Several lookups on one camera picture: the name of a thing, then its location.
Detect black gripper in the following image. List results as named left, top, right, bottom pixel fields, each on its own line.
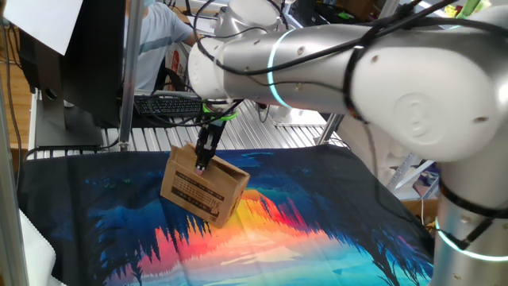
left=193, top=118, right=228, bottom=176

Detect brown cardboard box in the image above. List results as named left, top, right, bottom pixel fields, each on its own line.
left=160, top=143, right=251, bottom=230

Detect open cardboard box with clutter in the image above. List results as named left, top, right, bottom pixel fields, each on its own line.
left=401, top=198, right=440, bottom=231

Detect black keyboard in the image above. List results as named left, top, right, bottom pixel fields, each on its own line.
left=133, top=94, right=204, bottom=118

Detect black office chair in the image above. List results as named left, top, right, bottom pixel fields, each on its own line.
left=152, top=43, right=187, bottom=91

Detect colourful sunset print tablecloth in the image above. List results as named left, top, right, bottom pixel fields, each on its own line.
left=17, top=145, right=436, bottom=286

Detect white red printed carton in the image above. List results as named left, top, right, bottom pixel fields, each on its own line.
left=164, top=41, right=190, bottom=91

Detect person in blue shirt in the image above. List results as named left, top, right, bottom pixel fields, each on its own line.
left=125, top=0, right=194, bottom=91

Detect black monitor with grey stand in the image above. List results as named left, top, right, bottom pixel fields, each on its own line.
left=17, top=0, right=127, bottom=149

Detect white foam blocks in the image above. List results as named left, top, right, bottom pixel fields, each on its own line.
left=337, top=114, right=398, bottom=187

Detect white cloth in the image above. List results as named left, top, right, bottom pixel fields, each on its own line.
left=19, top=210, right=67, bottom=286

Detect grey metal shelf rack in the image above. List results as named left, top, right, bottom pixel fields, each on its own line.
left=387, top=153, right=441, bottom=199

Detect white paper sheet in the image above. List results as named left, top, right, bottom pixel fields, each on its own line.
left=2, top=0, right=84, bottom=56

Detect green bottle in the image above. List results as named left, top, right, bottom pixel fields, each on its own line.
left=456, top=0, right=483, bottom=19

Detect green flange ring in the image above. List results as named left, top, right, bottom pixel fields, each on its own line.
left=201, top=102, right=239, bottom=122

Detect aluminium frame post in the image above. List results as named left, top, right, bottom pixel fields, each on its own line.
left=0, top=71, right=29, bottom=286
left=117, top=0, right=146, bottom=152
left=317, top=0, right=401, bottom=146

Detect black monitor cable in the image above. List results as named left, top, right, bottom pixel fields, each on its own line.
left=25, top=137, right=120, bottom=160

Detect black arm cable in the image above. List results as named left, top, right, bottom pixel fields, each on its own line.
left=137, top=0, right=508, bottom=249

